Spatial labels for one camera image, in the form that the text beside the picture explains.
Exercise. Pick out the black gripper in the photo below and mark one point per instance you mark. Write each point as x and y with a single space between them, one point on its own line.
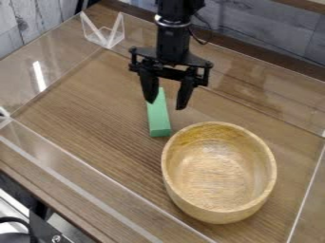
168 60

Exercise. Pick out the green rectangular block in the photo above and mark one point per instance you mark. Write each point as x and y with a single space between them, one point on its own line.
159 127

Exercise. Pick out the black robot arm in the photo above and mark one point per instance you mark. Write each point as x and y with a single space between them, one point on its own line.
173 13

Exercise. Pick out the oval wooden bowl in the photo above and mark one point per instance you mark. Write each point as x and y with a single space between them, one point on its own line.
218 171

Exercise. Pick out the clear acrylic enclosure walls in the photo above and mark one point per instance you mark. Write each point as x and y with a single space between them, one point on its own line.
74 144

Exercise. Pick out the black table clamp bracket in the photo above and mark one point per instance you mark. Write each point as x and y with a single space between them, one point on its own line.
44 232

